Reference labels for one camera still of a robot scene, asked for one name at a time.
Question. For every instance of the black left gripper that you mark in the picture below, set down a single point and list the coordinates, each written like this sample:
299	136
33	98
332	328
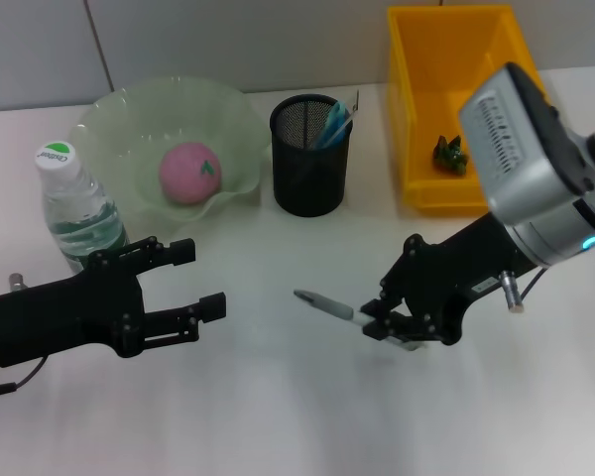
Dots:
54	317

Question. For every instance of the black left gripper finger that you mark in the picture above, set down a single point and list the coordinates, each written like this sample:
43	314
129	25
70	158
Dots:
213	306

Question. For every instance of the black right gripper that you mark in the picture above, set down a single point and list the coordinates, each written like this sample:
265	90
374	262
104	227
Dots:
451	273

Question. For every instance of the clear silver pen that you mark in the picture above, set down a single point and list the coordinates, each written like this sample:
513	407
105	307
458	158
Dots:
327	305

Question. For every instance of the pink peach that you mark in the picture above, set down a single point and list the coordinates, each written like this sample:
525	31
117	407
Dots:
186	173

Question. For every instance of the clear green-label water bottle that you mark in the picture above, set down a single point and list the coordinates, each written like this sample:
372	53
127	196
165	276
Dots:
69	208

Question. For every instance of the green plastic scrap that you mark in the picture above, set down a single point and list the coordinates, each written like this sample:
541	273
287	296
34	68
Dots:
448	156

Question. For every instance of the blue scissors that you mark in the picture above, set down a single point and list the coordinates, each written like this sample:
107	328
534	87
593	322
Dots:
332	126

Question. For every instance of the transparent plastic ruler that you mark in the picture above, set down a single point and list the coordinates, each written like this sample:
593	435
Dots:
349	111

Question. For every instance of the green glass fruit plate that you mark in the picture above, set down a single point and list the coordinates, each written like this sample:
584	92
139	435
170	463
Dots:
218	129

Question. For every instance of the black mesh pen holder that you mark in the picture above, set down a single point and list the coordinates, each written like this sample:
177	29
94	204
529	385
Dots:
307	183

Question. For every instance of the yellow plastic bin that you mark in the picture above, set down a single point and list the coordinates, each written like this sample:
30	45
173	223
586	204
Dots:
426	59

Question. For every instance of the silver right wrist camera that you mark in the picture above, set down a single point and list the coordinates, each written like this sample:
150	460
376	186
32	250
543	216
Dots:
515	163

